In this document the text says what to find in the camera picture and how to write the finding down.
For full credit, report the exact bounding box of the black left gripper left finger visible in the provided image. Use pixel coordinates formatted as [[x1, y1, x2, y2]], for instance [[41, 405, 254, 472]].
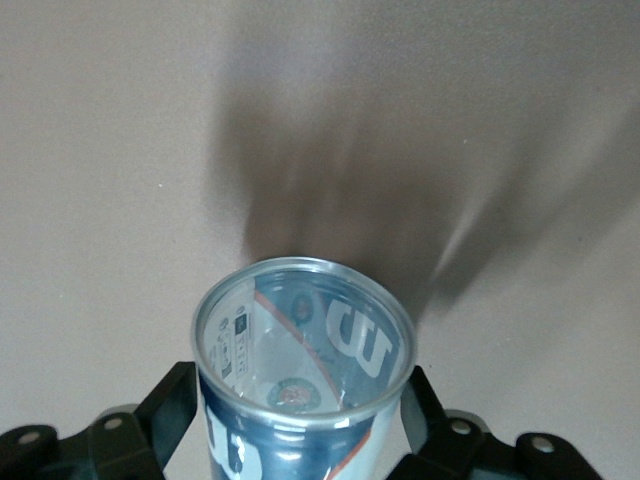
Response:
[[0, 360, 199, 480]]

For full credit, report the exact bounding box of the clear tennis ball can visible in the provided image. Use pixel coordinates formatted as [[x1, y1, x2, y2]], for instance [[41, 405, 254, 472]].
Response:
[[189, 256, 419, 480]]

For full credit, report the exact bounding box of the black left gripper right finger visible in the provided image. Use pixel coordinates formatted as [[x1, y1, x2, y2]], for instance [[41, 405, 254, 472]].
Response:
[[394, 367, 626, 480]]

